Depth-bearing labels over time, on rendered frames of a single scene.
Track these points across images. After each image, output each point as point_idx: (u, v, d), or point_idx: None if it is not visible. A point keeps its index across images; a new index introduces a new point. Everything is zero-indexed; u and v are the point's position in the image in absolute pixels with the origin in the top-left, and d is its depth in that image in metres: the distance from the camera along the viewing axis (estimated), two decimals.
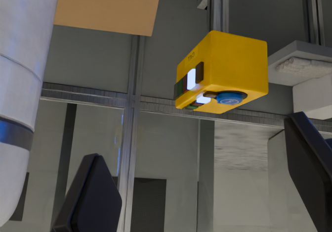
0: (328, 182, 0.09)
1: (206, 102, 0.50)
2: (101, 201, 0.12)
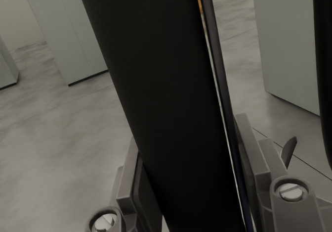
0: (251, 176, 0.10)
1: None
2: None
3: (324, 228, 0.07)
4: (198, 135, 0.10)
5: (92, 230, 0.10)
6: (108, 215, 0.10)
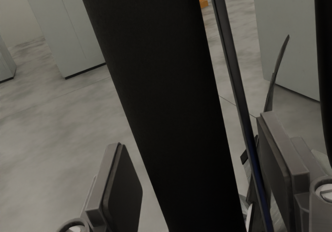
0: (288, 176, 0.09)
1: None
2: (125, 188, 0.12)
3: None
4: (200, 136, 0.09)
5: None
6: (75, 227, 0.10)
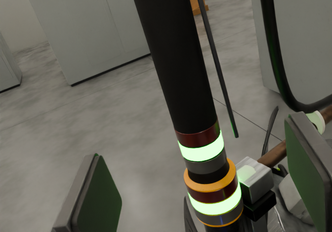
0: (328, 182, 0.09)
1: None
2: (101, 201, 0.12)
3: None
4: (186, 45, 0.18)
5: None
6: None
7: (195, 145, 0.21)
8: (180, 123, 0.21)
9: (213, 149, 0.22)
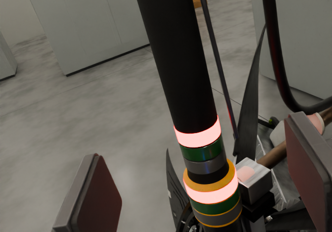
0: (328, 182, 0.09)
1: None
2: (101, 201, 0.12)
3: None
4: (187, 45, 0.18)
5: None
6: None
7: (195, 145, 0.21)
8: (180, 123, 0.21)
9: (213, 150, 0.22)
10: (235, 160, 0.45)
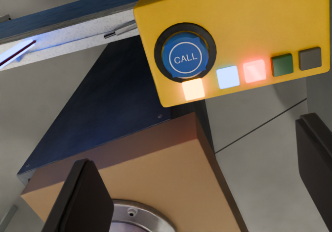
0: None
1: (228, 71, 0.27)
2: (91, 207, 0.12)
3: None
4: None
5: None
6: None
7: None
8: None
9: None
10: None
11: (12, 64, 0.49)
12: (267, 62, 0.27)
